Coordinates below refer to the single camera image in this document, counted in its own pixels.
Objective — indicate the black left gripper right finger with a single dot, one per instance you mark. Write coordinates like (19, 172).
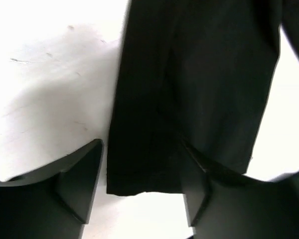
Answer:
(222, 204)

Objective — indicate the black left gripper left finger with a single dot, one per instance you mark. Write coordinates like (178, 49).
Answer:
(53, 201)

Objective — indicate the black trousers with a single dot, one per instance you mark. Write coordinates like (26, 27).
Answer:
(194, 69)

